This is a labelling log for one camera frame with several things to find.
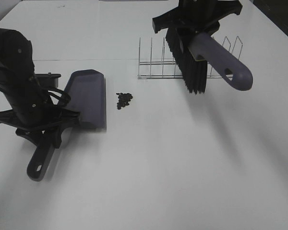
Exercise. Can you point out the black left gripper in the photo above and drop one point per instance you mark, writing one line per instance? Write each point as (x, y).
(31, 122)

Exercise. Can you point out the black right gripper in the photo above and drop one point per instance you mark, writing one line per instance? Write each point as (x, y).
(191, 16)

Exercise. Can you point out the grey hand brush black bristles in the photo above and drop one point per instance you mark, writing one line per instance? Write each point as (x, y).
(194, 60)

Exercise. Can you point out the grey plastic dustpan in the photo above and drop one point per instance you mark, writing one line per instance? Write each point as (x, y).
(87, 89)

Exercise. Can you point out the pile of coffee beans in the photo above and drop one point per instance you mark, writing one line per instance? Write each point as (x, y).
(123, 99)

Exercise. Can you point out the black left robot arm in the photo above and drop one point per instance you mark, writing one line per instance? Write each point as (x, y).
(37, 106)

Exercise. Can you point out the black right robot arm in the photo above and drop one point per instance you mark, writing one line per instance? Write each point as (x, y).
(173, 39)

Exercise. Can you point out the chrome wire dish rack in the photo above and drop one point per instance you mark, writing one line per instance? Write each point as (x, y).
(155, 61)

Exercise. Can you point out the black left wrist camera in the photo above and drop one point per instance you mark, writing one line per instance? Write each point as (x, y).
(48, 79)

